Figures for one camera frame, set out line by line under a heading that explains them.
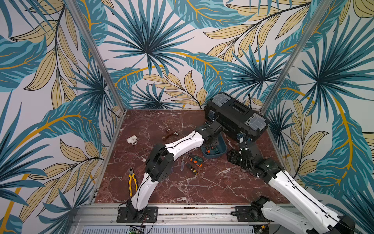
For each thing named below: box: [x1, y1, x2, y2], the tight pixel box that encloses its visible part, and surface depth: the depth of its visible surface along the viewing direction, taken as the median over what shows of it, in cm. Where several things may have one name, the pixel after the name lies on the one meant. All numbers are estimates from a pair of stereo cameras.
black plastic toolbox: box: [204, 92, 269, 141], surface depth 97 cm
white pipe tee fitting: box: [126, 134, 138, 146], surface depth 100 cm
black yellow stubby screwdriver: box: [189, 165, 199, 176], surface depth 89 cm
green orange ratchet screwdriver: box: [189, 155, 204, 168], surface depth 92 cm
